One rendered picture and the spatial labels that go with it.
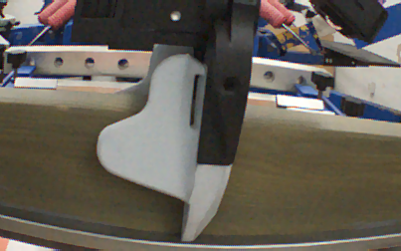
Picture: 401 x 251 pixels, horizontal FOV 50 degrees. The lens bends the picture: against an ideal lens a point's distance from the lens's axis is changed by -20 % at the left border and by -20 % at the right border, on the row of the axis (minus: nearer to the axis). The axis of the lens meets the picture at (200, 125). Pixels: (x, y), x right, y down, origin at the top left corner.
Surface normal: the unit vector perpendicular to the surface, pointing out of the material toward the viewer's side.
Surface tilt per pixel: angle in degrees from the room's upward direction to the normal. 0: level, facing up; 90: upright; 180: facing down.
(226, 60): 80
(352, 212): 90
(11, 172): 90
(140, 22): 90
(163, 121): 84
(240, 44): 72
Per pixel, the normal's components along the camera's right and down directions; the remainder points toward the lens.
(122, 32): 0.10, 0.33
